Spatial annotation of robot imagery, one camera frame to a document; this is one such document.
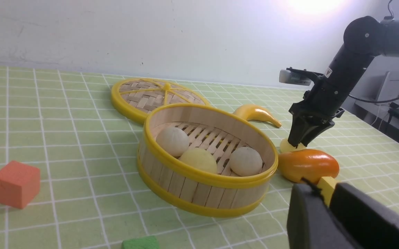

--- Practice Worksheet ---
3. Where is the yellow bun front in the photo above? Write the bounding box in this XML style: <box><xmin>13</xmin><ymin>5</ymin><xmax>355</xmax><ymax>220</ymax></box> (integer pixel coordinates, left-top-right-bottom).
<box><xmin>178</xmin><ymin>148</ymin><xmax>217</xmax><ymax>174</ymax></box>

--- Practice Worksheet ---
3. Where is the green foam cube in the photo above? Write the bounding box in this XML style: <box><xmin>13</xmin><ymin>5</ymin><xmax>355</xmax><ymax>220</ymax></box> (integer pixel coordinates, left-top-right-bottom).
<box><xmin>121</xmin><ymin>236</ymin><xmax>160</xmax><ymax>249</ymax></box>

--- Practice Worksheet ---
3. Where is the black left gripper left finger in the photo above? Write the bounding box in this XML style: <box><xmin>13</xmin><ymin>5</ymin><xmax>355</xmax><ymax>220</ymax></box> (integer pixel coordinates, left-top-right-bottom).
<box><xmin>287</xmin><ymin>183</ymin><xmax>362</xmax><ymax>249</ymax></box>

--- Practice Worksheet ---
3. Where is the background desk with equipment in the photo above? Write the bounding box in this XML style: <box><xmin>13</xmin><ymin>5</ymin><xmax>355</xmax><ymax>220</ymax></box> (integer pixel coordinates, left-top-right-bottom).
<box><xmin>354</xmin><ymin>71</ymin><xmax>399</xmax><ymax>143</ymax></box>

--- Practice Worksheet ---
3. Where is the yellow foam cube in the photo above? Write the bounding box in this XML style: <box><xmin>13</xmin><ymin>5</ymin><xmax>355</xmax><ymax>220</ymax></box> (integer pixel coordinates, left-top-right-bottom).
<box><xmin>317</xmin><ymin>176</ymin><xmax>338</xmax><ymax>206</ymax></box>

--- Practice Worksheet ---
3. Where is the yellow plastic banana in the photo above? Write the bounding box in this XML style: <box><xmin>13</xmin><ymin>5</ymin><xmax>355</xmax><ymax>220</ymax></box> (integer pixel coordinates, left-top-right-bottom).
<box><xmin>233</xmin><ymin>104</ymin><xmax>282</xmax><ymax>128</ymax></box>

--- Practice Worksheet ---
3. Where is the white bun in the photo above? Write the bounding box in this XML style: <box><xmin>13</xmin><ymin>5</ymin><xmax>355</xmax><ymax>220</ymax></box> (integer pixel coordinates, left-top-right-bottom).
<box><xmin>156</xmin><ymin>127</ymin><xmax>189</xmax><ymax>157</ymax></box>
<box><xmin>227</xmin><ymin>147</ymin><xmax>263</xmax><ymax>177</ymax></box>

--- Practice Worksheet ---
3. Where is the yellow bun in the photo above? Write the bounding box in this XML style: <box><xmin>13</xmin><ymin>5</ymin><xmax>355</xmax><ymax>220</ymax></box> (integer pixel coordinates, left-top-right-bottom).
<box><xmin>280</xmin><ymin>138</ymin><xmax>307</xmax><ymax>153</ymax></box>
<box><xmin>178</xmin><ymin>148</ymin><xmax>217</xmax><ymax>174</ymax></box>

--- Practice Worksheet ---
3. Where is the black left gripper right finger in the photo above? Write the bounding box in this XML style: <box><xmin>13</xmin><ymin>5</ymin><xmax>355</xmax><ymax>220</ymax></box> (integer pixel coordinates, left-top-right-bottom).
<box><xmin>329</xmin><ymin>183</ymin><xmax>399</xmax><ymax>249</ymax></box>

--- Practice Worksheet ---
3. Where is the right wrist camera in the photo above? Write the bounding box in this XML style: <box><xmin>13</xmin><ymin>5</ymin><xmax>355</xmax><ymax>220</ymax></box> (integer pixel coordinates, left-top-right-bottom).
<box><xmin>279</xmin><ymin>67</ymin><xmax>323</xmax><ymax>86</ymax></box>

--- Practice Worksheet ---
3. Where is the red foam cube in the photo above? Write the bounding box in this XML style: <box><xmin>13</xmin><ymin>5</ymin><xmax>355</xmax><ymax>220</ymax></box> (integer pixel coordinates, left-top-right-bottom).
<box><xmin>0</xmin><ymin>160</ymin><xmax>40</xmax><ymax>209</ymax></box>

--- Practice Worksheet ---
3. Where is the woven bamboo steamer lid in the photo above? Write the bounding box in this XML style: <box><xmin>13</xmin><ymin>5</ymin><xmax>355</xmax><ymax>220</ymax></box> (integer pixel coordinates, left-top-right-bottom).
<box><xmin>111</xmin><ymin>78</ymin><xmax>210</xmax><ymax>124</ymax></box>

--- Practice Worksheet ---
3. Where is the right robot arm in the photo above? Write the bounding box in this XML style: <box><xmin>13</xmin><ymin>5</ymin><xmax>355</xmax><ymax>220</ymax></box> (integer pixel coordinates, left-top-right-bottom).
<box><xmin>288</xmin><ymin>16</ymin><xmax>399</xmax><ymax>147</ymax></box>

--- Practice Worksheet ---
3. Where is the green checkered tablecloth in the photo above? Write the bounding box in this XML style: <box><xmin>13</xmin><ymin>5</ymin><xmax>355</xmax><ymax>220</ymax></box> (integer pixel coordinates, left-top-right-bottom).
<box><xmin>0</xmin><ymin>66</ymin><xmax>399</xmax><ymax>249</ymax></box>

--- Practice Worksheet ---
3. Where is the bamboo steamer tray yellow rim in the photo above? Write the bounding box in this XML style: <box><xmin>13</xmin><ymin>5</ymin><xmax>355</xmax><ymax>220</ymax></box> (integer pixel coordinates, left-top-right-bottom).
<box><xmin>137</xmin><ymin>103</ymin><xmax>278</xmax><ymax>217</ymax></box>

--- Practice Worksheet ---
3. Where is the orange plastic mango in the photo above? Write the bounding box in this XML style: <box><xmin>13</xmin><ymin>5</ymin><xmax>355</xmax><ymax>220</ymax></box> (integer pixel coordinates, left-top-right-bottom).
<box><xmin>278</xmin><ymin>149</ymin><xmax>340</xmax><ymax>183</ymax></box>

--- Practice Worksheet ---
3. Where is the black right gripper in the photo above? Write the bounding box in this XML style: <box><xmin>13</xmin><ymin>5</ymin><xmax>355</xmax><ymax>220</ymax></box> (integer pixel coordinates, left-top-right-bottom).
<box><xmin>287</xmin><ymin>78</ymin><xmax>345</xmax><ymax>148</ymax></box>

